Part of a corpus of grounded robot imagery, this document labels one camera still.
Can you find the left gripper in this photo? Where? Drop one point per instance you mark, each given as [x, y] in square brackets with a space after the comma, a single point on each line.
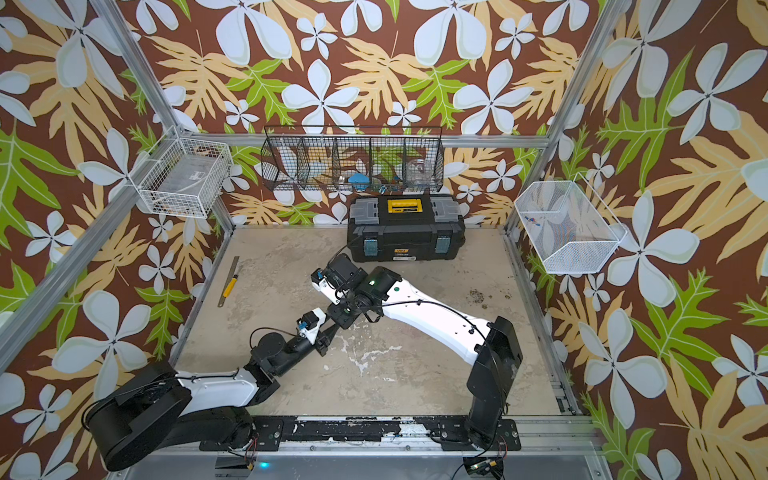
[325, 339]

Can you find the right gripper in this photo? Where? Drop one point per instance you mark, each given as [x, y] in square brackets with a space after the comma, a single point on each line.
[338, 318]

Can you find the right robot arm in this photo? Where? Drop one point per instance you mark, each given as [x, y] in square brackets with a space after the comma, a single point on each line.
[491, 348]

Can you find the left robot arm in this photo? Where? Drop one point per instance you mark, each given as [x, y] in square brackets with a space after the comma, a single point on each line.
[162, 407]

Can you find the black toolbox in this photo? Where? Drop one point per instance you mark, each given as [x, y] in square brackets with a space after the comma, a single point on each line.
[405, 228]

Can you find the blue object in basket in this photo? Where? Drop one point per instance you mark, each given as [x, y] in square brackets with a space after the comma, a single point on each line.
[359, 182]

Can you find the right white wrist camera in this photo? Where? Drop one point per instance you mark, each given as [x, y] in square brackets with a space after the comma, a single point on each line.
[326, 282]

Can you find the yellow handled metal file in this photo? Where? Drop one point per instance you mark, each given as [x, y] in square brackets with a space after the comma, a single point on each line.
[231, 281]

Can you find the black wire basket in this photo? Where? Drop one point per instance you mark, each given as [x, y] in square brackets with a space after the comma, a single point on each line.
[396, 159]

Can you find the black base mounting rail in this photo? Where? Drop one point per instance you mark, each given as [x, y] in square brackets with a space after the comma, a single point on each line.
[444, 432]

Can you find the white wire basket left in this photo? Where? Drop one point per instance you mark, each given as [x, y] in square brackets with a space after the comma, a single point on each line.
[182, 175]

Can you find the white wire basket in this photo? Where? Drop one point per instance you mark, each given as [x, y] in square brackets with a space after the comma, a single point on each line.
[571, 228]
[182, 175]

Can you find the white wire basket right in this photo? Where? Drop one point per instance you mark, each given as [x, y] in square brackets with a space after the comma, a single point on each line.
[571, 228]

